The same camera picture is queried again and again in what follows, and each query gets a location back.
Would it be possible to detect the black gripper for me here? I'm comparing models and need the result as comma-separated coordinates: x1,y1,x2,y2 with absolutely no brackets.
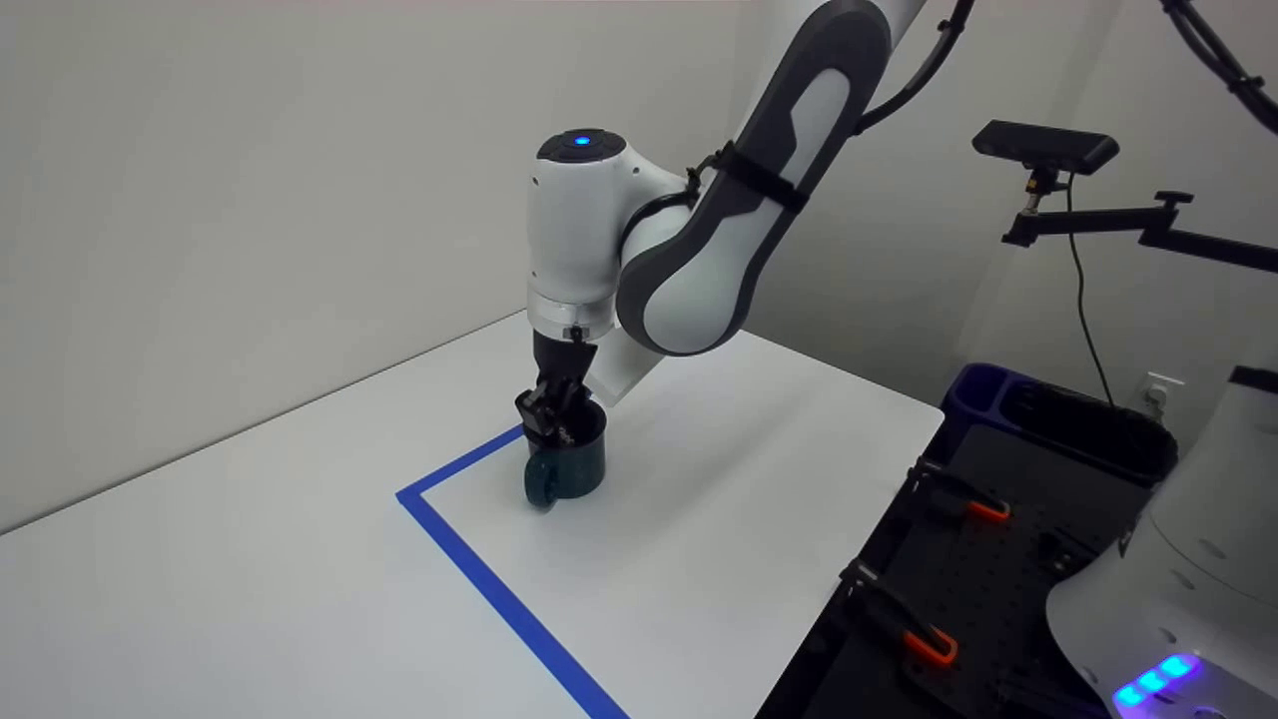
516,327,604,448

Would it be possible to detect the dark teal mug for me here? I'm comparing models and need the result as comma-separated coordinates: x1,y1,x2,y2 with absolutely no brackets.
519,395,611,511

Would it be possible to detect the blue tape strip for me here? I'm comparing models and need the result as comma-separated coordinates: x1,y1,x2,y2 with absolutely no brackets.
394,425,529,516
394,484,632,719

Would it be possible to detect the black orange clamp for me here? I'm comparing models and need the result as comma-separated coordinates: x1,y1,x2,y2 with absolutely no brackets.
833,558,967,673
905,457,1015,533

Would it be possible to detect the blue bin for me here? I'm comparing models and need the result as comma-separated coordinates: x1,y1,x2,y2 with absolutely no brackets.
938,360,1021,433

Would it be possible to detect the black perforated breadboard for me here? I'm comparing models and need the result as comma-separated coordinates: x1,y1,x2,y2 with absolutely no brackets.
754,417,1203,719

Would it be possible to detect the black bin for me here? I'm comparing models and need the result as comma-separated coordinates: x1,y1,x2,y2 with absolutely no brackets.
995,376,1182,487

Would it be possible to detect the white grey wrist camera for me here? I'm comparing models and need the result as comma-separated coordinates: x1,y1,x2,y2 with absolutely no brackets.
584,333,660,412

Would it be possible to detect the black cable strap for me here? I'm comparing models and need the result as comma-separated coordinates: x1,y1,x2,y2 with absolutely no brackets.
699,142,810,211

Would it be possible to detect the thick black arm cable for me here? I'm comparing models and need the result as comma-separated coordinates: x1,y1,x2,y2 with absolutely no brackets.
852,0,979,135

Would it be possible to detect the thin black cable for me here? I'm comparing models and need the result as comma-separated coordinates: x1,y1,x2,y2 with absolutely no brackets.
1059,196,1117,408

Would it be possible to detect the black camera bar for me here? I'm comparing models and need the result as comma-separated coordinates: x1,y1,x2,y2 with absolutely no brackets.
969,118,1121,179

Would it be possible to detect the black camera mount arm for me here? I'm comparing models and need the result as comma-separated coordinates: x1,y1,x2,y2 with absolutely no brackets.
999,163,1278,275

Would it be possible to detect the white wall outlet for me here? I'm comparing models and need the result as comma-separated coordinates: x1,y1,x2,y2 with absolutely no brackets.
1139,372,1188,419

